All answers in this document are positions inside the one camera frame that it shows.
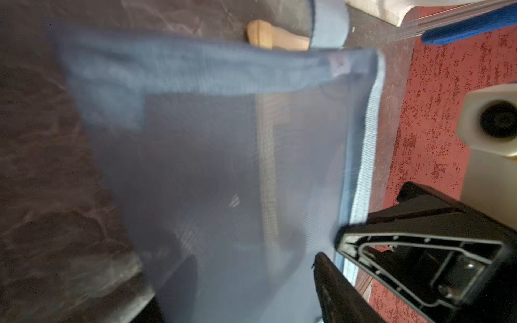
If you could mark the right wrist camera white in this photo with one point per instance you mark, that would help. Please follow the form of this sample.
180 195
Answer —
487 126

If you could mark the white canvas tote bag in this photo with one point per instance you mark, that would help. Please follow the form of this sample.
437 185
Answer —
377 23

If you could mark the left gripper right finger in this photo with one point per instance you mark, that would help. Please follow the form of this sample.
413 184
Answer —
339 301

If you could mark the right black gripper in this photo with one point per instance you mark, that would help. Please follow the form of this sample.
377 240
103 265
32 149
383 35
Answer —
446 260

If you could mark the dark grey mesh pouch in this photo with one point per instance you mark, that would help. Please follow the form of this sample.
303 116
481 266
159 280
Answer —
330 24

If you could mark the dark blue mesh pouch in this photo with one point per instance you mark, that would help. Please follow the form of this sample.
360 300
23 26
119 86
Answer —
231 166

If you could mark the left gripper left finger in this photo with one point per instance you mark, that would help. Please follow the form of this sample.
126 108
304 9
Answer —
150 314

